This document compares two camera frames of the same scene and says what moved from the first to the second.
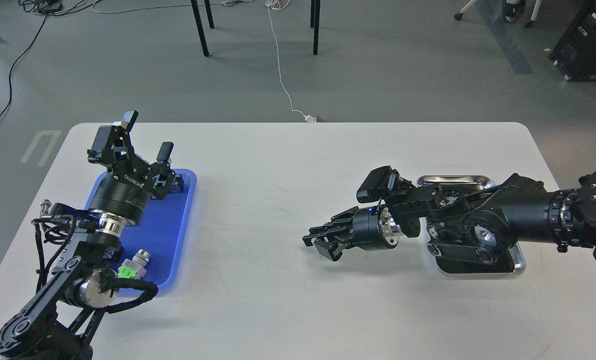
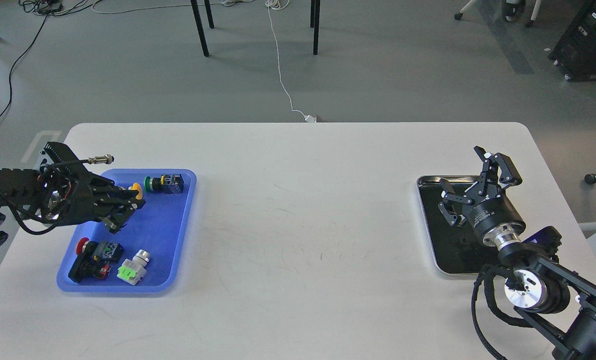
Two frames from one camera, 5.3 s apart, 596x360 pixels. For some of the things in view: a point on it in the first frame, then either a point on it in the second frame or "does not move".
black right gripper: [365, 233] → [497, 221]
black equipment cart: [589, 51] does not move
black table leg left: [199, 24] does not move
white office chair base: [512, 10] does not move
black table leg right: [315, 22] does not move
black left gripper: [124, 191] → [83, 198]
